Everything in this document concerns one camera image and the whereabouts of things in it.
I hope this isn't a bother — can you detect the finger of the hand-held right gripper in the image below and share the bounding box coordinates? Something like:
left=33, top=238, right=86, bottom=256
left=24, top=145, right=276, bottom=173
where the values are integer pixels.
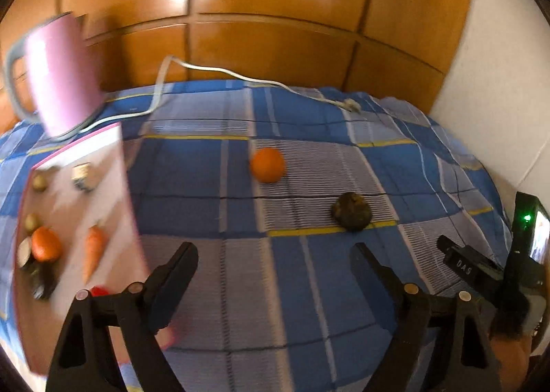
left=437, top=235, right=507, bottom=292

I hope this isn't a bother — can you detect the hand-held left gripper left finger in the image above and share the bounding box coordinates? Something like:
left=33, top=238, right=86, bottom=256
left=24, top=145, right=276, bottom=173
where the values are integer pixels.
left=46, top=242, right=199, bottom=392

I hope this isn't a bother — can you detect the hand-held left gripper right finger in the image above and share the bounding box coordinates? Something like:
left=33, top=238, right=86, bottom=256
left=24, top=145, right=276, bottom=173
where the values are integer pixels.
left=349, top=242, right=503, bottom=392

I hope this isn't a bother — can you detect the dark lumpy fruit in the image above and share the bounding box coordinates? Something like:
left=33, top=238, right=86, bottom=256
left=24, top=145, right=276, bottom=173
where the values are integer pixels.
left=332, top=192, right=373, bottom=230

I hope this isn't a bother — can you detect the orange carrot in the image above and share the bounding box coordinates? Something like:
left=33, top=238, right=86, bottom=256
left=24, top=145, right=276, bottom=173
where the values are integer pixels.
left=81, top=224, right=107, bottom=285

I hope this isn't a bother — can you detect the pink tray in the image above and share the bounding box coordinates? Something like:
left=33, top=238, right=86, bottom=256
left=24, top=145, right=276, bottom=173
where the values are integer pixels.
left=15, top=122, right=181, bottom=376

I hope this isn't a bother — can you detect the large orange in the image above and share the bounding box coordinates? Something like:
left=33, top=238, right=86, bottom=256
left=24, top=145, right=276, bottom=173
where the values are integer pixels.
left=250, top=147, right=286, bottom=183

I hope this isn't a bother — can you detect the person's right forearm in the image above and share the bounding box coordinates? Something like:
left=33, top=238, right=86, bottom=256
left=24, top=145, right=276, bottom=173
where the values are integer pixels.
left=490, top=332, right=537, bottom=392

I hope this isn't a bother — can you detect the blue plaid cloth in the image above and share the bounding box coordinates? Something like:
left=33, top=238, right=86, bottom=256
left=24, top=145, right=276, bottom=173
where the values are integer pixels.
left=0, top=79, right=516, bottom=392

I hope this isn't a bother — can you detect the small orange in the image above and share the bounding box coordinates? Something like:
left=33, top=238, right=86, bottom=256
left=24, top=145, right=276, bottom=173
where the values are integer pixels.
left=32, top=226, right=63, bottom=262

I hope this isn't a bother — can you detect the small dark sugarcane piece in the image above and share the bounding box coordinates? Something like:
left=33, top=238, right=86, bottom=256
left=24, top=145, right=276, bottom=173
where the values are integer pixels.
left=31, top=265, right=56, bottom=300

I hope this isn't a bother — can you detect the pink mug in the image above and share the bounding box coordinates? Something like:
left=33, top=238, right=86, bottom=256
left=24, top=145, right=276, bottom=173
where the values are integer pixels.
left=3, top=12, right=106, bottom=139

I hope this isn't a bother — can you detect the wooden wardrobe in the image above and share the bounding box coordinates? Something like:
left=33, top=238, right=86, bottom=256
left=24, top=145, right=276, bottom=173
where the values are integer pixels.
left=0, top=0, right=480, bottom=135

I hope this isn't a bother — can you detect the white power cord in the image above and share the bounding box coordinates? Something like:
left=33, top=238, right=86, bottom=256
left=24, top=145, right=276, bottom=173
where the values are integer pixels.
left=79, top=56, right=362, bottom=135

